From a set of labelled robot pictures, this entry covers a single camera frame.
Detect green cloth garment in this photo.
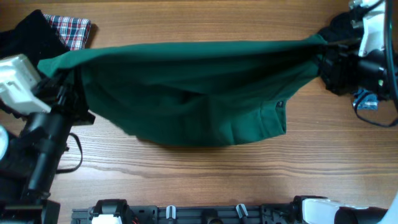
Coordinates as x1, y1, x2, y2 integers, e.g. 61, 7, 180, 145
37, 35, 325, 147

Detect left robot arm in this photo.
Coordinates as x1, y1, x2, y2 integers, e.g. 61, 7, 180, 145
1, 69, 95, 223

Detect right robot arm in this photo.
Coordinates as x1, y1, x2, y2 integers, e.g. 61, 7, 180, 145
270, 1, 397, 223

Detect black crumpled garment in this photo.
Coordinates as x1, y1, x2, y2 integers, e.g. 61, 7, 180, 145
317, 12, 364, 42

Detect blue denim garment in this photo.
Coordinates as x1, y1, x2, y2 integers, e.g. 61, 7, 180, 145
353, 88, 379, 110

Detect red plaid shirt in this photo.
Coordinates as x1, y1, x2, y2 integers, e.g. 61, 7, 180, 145
44, 14, 91, 50

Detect black folded garment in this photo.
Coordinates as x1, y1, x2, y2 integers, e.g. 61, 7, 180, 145
0, 9, 71, 119

